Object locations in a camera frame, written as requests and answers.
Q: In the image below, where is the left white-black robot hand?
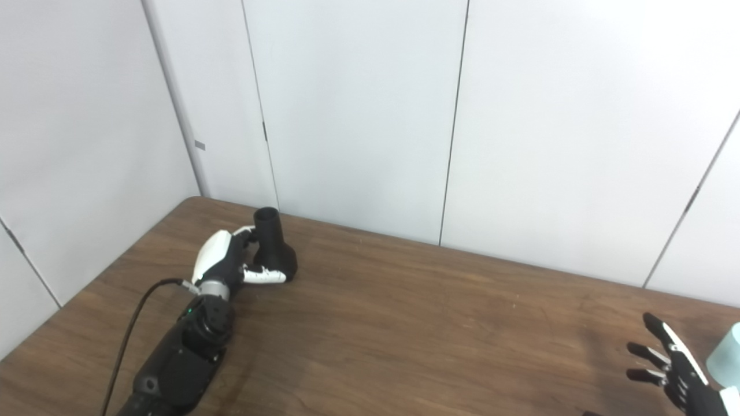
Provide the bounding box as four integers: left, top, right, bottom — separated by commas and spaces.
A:
191, 226, 288, 289

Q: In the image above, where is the right white-black robot hand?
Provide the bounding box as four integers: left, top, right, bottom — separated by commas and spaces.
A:
626, 313, 740, 416

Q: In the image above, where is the light-blue hose piece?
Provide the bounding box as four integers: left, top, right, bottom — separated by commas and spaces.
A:
706, 322, 740, 387

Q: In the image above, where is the black nozzle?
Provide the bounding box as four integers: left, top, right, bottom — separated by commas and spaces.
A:
246, 207, 299, 284

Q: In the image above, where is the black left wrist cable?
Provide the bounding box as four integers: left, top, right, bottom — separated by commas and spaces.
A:
101, 278, 200, 416

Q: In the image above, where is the white wall corner post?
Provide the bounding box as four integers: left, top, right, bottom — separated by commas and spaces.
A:
142, 0, 210, 200

